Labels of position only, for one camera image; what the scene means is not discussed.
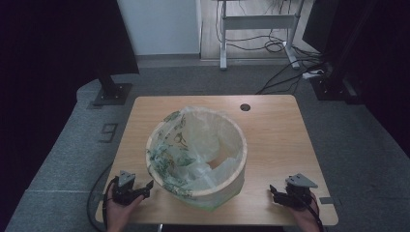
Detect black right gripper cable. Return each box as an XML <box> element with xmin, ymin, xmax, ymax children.
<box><xmin>301</xmin><ymin>196</ymin><xmax>326</xmax><ymax>232</ymax></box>

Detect black stand with base plate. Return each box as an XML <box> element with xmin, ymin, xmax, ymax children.
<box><xmin>91</xmin><ymin>69</ymin><xmax>133</xmax><ymax>107</ymax></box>

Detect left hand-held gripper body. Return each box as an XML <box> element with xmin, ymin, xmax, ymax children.
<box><xmin>110</xmin><ymin>170</ymin><xmax>138</xmax><ymax>206</ymax></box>

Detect translucent green-printed plastic bag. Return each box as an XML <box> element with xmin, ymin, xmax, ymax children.
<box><xmin>146</xmin><ymin>105</ymin><xmax>248</xmax><ymax>214</ymax></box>

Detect black curtain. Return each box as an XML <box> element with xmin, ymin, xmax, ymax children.
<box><xmin>0</xmin><ymin>0</ymin><xmax>140</xmax><ymax>223</ymax></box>

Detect person's right hand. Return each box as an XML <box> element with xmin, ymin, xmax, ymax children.
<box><xmin>289</xmin><ymin>191</ymin><xmax>321</xmax><ymax>232</ymax></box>

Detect white metal desk frame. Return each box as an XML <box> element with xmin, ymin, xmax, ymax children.
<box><xmin>215</xmin><ymin>0</ymin><xmax>306</xmax><ymax>72</ymax></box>

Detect black stand with heavy base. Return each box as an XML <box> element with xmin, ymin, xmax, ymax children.
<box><xmin>309</xmin><ymin>0</ymin><xmax>380</xmax><ymax>104</ymax></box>

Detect round wooden bin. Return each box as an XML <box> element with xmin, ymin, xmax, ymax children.
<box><xmin>145</xmin><ymin>107</ymin><xmax>249</xmax><ymax>211</ymax></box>

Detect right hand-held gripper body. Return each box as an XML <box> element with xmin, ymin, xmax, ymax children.
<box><xmin>284</xmin><ymin>172</ymin><xmax>319</xmax><ymax>212</ymax></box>

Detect white power strip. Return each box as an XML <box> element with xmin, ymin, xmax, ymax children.
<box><xmin>302</xmin><ymin>69</ymin><xmax>324</xmax><ymax>80</ymax></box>

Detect person's left hand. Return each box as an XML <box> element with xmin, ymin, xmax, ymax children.
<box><xmin>104</xmin><ymin>186</ymin><xmax>145</xmax><ymax>232</ymax></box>

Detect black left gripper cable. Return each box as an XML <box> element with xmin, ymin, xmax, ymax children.
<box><xmin>86</xmin><ymin>162</ymin><xmax>118</xmax><ymax>232</ymax></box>

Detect grey floor outlet cover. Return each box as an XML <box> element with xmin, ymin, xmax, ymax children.
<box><xmin>99</xmin><ymin>123</ymin><xmax>119</xmax><ymax>144</ymax></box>

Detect black floor cables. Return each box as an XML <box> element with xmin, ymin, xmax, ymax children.
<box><xmin>215</xmin><ymin>0</ymin><xmax>333</xmax><ymax>96</ymax></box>

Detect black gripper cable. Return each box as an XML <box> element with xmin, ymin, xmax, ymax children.
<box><xmin>301</xmin><ymin>196</ymin><xmax>326</xmax><ymax>232</ymax></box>
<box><xmin>86</xmin><ymin>162</ymin><xmax>118</xmax><ymax>232</ymax></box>

